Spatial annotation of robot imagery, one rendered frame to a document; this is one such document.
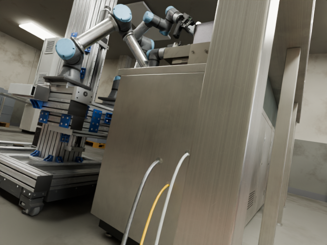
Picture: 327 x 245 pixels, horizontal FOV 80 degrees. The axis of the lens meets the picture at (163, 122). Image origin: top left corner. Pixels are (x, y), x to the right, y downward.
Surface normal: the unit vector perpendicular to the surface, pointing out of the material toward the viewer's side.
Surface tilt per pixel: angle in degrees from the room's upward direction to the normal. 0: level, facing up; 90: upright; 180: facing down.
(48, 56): 90
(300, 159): 90
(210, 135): 90
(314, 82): 90
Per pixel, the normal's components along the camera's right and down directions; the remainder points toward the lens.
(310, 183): -0.44, -0.17
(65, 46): 0.07, 0.03
